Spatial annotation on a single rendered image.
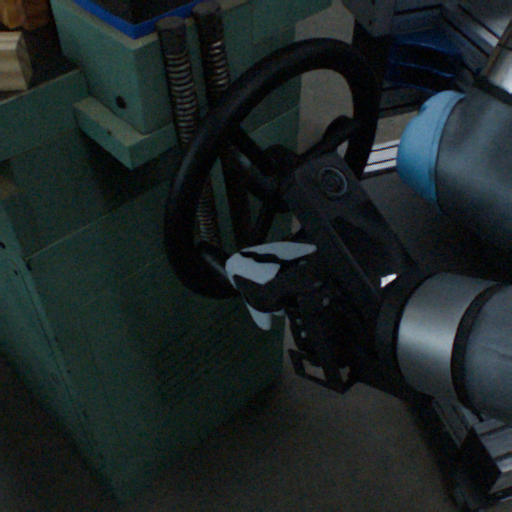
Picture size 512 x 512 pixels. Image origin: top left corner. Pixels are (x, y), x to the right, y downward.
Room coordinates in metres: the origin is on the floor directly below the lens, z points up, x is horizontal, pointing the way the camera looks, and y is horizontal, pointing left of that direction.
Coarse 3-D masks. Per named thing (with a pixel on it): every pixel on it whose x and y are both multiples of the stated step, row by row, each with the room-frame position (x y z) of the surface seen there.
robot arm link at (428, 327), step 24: (432, 288) 0.24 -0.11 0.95; (456, 288) 0.23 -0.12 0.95; (480, 288) 0.23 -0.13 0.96; (408, 312) 0.23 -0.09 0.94; (432, 312) 0.22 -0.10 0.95; (456, 312) 0.21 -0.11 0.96; (408, 336) 0.21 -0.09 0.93; (432, 336) 0.21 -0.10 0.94; (456, 336) 0.24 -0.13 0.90; (408, 360) 0.20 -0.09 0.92; (432, 360) 0.20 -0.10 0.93; (432, 384) 0.19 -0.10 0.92
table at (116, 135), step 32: (256, 0) 0.71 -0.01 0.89; (288, 0) 0.75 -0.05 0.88; (320, 0) 0.79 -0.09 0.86; (32, 32) 0.62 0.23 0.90; (256, 32) 0.71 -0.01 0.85; (32, 64) 0.56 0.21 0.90; (64, 64) 0.56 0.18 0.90; (0, 96) 0.51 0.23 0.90; (32, 96) 0.51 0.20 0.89; (64, 96) 0.53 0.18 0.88; (0, 128) 0.49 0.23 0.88; (32, 128) 0.51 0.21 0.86; (64, 128) 0.53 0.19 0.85; (96, 128) 0.51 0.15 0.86; (128, 128) 0.50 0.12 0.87; (160, 128) 0.50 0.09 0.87; (0, 160) 0.48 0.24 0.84; (128, 160) 0.47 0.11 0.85
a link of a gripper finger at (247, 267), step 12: (228, 264) 0.36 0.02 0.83; (240, 264) 0.35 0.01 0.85; (252, 264) 0.34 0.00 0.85; (264, 264) 0.34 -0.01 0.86; (276, 264) 0.33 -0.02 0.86; (228, 276) 0.35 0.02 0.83; (252, 276) 0.32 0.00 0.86; (264, 276) 0.32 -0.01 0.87; (276, 276) 0.31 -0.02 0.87; (252, 312) 0.33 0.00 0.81; (276, 312) 0.30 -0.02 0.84; (264, 324) 0.31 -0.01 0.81
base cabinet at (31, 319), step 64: (256, 128) 0.72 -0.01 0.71; (0, 256) 0.53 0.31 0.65; (64, 256) 0.50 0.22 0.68; (128, 256) 0.56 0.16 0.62; (0, 320) 0.67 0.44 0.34; (64, 320) 0.49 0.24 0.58; (128, 320) 0.54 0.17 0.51; (192, 320) 0.61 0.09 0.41; (64, 384) 0.49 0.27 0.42; (128, 384) 0.52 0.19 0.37; (192, 384) 0.60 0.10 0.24; (256, 384) 0.72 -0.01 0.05; (128, 448) 0.50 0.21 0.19
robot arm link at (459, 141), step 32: (448, 96) 0.37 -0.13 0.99; (480, 96) 0.35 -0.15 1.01; (416, 128) 0.35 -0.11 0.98; (448, 128) 0.34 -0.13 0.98; (480, 128) 0.33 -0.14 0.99; (416, 160) 0.34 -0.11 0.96; (448, 160) 0.32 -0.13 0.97; (480, 160) 0.31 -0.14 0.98; (416, 192) 0.34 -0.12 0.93; (448, 192) 0.31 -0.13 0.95; (480, 192) 0.30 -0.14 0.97; (480, 224) 0.29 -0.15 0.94
